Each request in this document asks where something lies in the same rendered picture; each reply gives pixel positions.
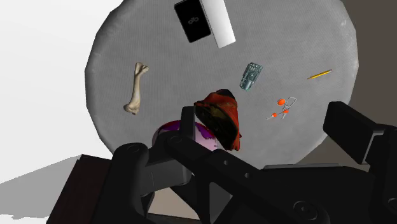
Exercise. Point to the beige bone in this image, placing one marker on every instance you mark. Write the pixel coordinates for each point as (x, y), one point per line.
(136, 90)

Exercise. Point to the teal circuit board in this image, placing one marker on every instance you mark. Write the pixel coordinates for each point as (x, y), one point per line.
(250, 77)

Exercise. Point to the white flat box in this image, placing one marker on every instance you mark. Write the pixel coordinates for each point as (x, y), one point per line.
(220, 21)

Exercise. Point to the purple and pink bowl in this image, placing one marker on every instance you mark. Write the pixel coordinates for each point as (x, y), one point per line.
(206, 141)

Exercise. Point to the red hat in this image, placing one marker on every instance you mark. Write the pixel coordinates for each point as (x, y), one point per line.
(224, 108)

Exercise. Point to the black phone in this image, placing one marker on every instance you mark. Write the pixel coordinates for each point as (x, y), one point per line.
(193, 20)

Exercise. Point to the yellow pencil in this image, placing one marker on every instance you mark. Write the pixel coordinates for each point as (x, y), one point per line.
(319, 74)

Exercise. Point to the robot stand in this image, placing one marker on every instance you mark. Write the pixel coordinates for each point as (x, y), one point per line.
(80, 192)

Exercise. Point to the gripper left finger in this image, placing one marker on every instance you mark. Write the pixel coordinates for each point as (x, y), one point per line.
(198, 167)

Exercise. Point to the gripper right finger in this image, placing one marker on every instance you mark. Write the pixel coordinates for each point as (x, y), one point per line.
(350, 130)

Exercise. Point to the round grey table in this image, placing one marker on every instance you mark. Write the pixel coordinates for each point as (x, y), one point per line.
(186, 80)

